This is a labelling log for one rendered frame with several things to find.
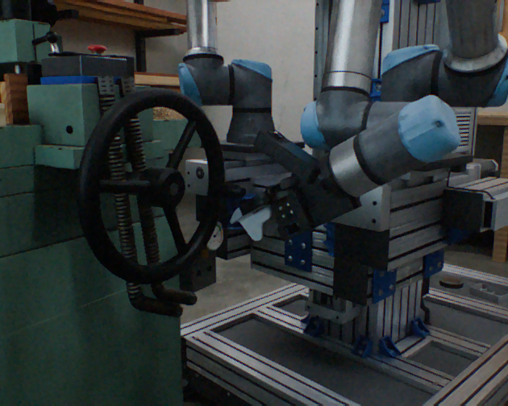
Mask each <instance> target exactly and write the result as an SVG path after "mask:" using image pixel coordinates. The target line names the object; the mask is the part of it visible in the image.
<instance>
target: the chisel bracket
mask: <svg viewBox="0 0 508 406"><path fill-rule="evenodd" d="M50 30H51V28H50V24H48V23H40V22H33V21H27V20H22V19H8V20H2V21H0V67H15V73H26V66H27V64H41V59H42V58H51V57H52V56H48V53H52V44H51V43H49V42H45V43H41V44H37V45H33V44H32V40H33V39H37V38H39V37H42V36H45V35H46V33H47V32H48V31H50Z"/></svg>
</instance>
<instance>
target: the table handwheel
mask: <svg viewBox="0 0 508 406"><path fill-rule="evenodd" d="M156 107H163V108H168V109H171V110H175V111H177V112H178V113H179V114H181V115H182V116H184V117H185V118H186V119H187V120H188V122H187V124H186V126H185V129H184V130H183V132H182V134H181V137H180V139H179V141H178V143H177V145H176V147H175V149H174V151H173V153H172V155H171V156H170V158H169V161H168V163H167V164H166V165H165V167H164V168H162V167H149V168H146V169H145V170H144V171H143V172H142V173H139V172H126V175H125V176H126V177H127V178H126V181H119V180H111V179H110V178H111V176H110V171H109V169H103V164H104V161H105V158H106V154H107V152H108V150H109V148H110V145H111V144H112V142H113V140H114V138H115V136H116V135H117V134H118V132H119V131H120V130H121V128H122V127H123V126H124V125H125V124H126V123H127V122H128V121H129V120H130V119H131V118H133V117H134V116H135V115H137V114H138V113H140V112H142V111H144V110H147V109H151V108H156ZM195 131H197V133H198V135H199V137H200V140H201V141H202V145H203V147H204V150H205V153H206V160H207V166H208V178H209V180H208V193H207V199H206V205H205V209H204V212H203V215H202V218H201V221H200V222H199V225H198V228H197V229H196V231H195V232H194V235H193V236H192V238H191V239H190V240H189V242H188V243H187V244H186V243H185V239H184V236H183V234H182V232H181V227H180V225H179V221H178V219H177V214H176V211H175V207H176V206H177V205H178V204H179V203H180V202H181V200H182V198H183V196H184V194H185V182H184V178H183V176H182V174H181V173H180V172H179V171H178V170H177V168H178V166H179V164H180V162H181V159H182V157H183V155H184V153H185V150H186V148H187V146H188V144H189V142H190V140H191V139H192V137H193V135H194V132H195ZM215 184H225V167H224V160H223V152H222V148H221V145H220V142H219V138H218V136H217V133H216V131H215V129H214V127H213V125H212V123H211V121H210V119H209V118H208V117H207V116H206V114H205V113H204V111H203V110H202V109H201V108H200V106H198V105H197V104H196V103H195V102H194V101H193V100H191V99H190V98H189V97H187V96H186V95H184V94H182V93H179V92H177V91H175V90H172V89H166V88H147V89H141V90H138V91H135V92H134V93H130V94H128V95H127V96H126V97H123V98H122V99H120V100H119V101H117V102H116V103H115V104H114V105H113V106H112V107H111V108H109V109H108V111H107V112H105V113H104V115H103V116H102V117H101V118H100V120H99V121H98V123H97V125H96V126H95V128H94V129H93V131H92V133H91V135H90V137H89V139H88V141H87V143H86V145H85V149H84V151H83V154H82V157H81V162H80V167H79V171H78V175H77V211H78V216H79V220H80V223H81V228H82V231H83V234H84V236H85V240H86V241H87V243H88V245H89V247H90V249H91V251H92V252H93V254H94V256H95V257H96V258H97V260H98V261H99V262H100V263H101V265H102V266H103V267H105V268H106V269H107V270H108V271H110V272H111V273H112V274H114V275H115V276H117V277H119V278H120V279H122V280H126V281H128V282H131V283H134V284H157V283H160V282H164V281H166V280H170V279H172V278H173V277H175V276H177V275H179V274H180V273H182V272H183V271H184V270H185V269H186V268H188V267H189V266H190V265H191V264H192V263H193V262H194V261H195V260H196V259H197V258H198V256H199V255H200V254H201V253H202V252H203V250H204V249H205V247H206V245H207V244H208V242H209V241H210V238H211V236H212V234H213V233H214V230H215V227H216V226H217V223H218V220H219V215H220V213H221V209H222V205H223V197H222V196H220V195H218V194H214V193H213V190H212V188H213V186H214V185H215ZM100 193H129V195H132V196H138V197H139V198H140V200H141V201H142V202H143V203H144V204H145V205H148V206H154V207H159V208H162V209H163V210H164V215H165V216H166V219H167V222H168V224H169V228H170V230H171V232H172V235H173V240H174V242H175V245H176V248H177V252H178V253H177V254H176V255H175V256H173V257H172V258H171V259H169V260H167V261H165V262H163V263H159V264H156V265H141V264H138V263H134V262H132V261H131V260H129V259H127V258H125V257H124V256H123V255H122V254H121V253H120V252H119V251H118V250H117V249H116V247H115V246H114V244H113V243H112V241H111V240H110V238H109V236H108V234H107V232H106V228H105V226H104V223H103V220H102V213H101V207H100Z"/></svg>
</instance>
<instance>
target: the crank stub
mask: <svg viewBox="0 0 508 406"><path fill-rule="evenodd" d="M212 190H213V193H214V194H218V195H220V196H222V197H228V198H231V199H239V200H240V199H242V198H243V197H244V196H245V195H246V189H245V187H244V186H243V185H241V184H215V185H214V186H213V188H212Z"/></svg>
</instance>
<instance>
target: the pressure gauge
mask: <svg viewBox="0 0 508 406"><path fill-rule="evenodd" d="M220 227H221V228H220ZM219 229H220V230H219ZM218 231H219V232H218ZM217 232H218V233H217ZM216 234H217V235H216ZM214 235H216V237H215V238H214ZM223 237H224V230H223V226H222V224H221V223H220V222H218V223H217V226H216V227H215V230H214V233H213V234H212V236H211V238H210V241H209V242H208V244H207V245H206V247H205V249H204V250H203V252H202V257H203V258H207V257H208V250H209V251H216V250H217V249H219V247H220V246H221V244H222V242H223Z"/></svg>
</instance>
